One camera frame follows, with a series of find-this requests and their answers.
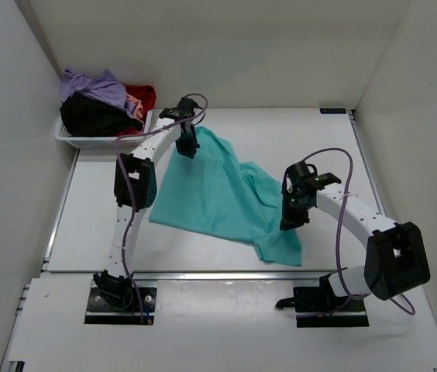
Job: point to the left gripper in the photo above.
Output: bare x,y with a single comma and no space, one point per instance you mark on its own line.
190,149

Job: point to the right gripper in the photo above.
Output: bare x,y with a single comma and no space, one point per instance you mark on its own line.
289,220

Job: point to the teal t shirt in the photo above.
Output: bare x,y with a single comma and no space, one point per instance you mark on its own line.
217,195

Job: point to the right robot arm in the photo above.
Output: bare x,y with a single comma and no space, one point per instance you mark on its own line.
395,258

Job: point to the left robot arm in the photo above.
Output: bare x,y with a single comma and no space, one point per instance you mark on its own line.
135,190

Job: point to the pink t shirt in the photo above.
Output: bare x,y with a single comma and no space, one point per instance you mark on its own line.
134,107

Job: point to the white plastic basket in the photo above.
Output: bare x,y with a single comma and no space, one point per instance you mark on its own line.
61,134

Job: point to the red t shirt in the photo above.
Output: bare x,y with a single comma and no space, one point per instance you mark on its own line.
148,96

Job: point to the purple t shirt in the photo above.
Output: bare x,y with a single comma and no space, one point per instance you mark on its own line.
105,88

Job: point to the black t shirt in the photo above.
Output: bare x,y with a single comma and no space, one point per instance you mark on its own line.
86,117

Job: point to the black label sticker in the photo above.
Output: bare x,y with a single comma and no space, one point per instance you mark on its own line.
332,111

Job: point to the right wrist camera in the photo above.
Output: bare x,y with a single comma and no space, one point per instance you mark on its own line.
300,171

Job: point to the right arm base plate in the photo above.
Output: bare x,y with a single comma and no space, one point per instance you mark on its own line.
316,306

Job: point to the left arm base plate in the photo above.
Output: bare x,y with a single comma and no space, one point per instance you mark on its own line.
102,309

